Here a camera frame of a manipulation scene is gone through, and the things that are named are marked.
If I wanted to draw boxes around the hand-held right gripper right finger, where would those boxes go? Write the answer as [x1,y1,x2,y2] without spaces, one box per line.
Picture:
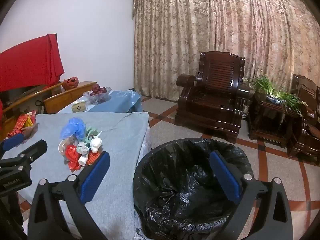
[209,150,293,240]

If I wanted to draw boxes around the white paper cup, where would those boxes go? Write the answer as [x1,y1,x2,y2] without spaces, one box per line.
[58,140,72,162]

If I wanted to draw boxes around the clear plastic wrapper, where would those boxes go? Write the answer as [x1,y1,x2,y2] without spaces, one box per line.
[76,142,88,155]

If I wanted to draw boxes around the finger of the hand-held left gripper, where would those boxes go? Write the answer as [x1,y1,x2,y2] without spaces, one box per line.
[0,133,25,153]
[14,139,48,166]

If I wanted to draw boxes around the blue tablecloth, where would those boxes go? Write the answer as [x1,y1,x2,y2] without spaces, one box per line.
[60,90,143,114]

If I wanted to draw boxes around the potted green plant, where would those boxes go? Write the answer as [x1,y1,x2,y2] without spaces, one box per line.
[246,75,307,117]

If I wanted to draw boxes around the red cloth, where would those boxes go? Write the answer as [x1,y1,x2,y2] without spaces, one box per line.
[0,33,65,93]

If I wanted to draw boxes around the light wooden chair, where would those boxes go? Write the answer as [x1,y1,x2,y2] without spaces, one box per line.
[44,81,97,114]
[0,81,64,133]

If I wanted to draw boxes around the grey tablecloth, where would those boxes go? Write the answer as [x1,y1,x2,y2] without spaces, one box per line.
[0,112,150,240]

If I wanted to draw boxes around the red wrapper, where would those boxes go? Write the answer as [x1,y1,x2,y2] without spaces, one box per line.
[64,144,82,171]

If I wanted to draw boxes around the trash bin with black liner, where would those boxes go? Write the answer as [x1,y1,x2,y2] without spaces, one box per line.
[132,138,254,240]

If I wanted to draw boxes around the dark wooden side table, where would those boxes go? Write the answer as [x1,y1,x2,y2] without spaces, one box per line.
[247,90,304,148]

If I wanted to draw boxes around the green paper scrap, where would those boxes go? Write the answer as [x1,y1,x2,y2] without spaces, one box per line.
[81,127,98,143]

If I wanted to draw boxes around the dark wooden armchair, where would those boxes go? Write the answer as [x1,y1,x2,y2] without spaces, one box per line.
[286,74,320,158]
[174,51,253,144]

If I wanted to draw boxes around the orange foam fruit net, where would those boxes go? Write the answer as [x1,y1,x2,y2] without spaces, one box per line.
[86,151,102,167]

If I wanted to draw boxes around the pile of red snack packets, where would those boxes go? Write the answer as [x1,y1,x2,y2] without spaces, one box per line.
[7,112,38,141]

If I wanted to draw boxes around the tissue box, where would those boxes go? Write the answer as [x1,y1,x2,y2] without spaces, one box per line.
[72,101,87,112]

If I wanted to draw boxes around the white tissue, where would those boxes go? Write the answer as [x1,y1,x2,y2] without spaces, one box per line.
[89,131,103,154]

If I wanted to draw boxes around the red plastic bag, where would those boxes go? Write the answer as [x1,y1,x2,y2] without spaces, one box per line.
[62,77,78,90]

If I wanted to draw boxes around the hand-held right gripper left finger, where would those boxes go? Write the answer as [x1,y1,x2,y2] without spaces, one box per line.
[27,151,112,240]

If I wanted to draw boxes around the beige patterned curtain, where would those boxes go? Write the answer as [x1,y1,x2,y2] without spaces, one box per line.
[132,0,320,121]

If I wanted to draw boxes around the glass fruit bowl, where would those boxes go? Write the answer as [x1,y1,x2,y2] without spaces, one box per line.
[84,86,112,105]

